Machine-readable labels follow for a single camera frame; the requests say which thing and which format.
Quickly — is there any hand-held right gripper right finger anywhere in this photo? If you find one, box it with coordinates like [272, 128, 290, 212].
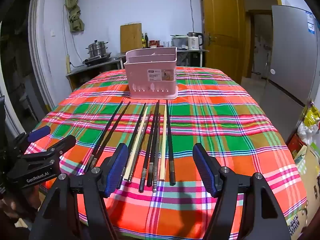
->
[192, 142, 292, 240]

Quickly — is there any white door frame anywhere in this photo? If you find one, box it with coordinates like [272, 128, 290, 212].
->
[27, 0, 57, 110]

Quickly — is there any grey metal chopstick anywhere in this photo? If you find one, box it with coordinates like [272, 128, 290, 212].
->
[152, 113, 161, 193]
[128, 111, 152, 183]

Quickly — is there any white electric kettle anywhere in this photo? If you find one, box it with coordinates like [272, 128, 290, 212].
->
[187, 32, 204, 50]

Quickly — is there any steel steamer pot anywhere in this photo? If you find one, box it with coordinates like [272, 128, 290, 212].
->
[86, 40, 112, 60]

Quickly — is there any white rice cooker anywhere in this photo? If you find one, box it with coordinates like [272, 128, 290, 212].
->
[171, 35, 189, 49]

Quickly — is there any red box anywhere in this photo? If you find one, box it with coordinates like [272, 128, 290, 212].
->
[287, 134, 308, 158]

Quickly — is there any pink plastic utensil basket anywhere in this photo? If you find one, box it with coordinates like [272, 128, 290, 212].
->
[124, 47, 178, 99]

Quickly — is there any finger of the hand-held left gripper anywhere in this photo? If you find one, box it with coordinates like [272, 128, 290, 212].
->
[24, 134, 77, 164]
[14, 126, 52, 153]

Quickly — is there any yellow wooden door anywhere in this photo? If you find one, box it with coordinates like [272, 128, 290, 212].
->
[201, 0, 244, 85]

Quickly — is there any steel kitchen table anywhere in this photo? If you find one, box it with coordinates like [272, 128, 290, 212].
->
[110, 47, 209, 69]

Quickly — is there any wooden cutting board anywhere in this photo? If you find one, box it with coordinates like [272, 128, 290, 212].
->
[120, 23, 142, 54]

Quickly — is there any person's left hand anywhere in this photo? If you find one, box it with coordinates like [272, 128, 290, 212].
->
[0, 189, 33, 227]

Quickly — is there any grey refrigerator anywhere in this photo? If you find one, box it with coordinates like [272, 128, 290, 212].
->
[265, 4, 320, 105]

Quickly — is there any yellow plastic bag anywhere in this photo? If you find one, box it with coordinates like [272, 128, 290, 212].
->
[304, 100, 320, 128]

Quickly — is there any plaid tablecloth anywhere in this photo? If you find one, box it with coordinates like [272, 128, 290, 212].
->
[24, 66, 308, 240]

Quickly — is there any green knotted curtain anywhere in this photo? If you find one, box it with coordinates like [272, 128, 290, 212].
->
[64, 0, 85, 33]

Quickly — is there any wooden cabinet with steel top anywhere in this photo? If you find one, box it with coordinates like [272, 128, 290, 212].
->
[65, 57, 125, 92]

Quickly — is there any induction stove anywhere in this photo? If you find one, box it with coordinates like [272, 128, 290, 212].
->
[82, 56, 118, 67]

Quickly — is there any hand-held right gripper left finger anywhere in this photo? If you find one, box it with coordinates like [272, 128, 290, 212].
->
[30, 142, 129, 240]

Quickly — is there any cardboard box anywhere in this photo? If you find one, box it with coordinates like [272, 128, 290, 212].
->
[285, 142, 320, 240]

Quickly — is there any white plastic bag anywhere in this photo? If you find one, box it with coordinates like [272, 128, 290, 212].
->
[297, 122, 320, 145]

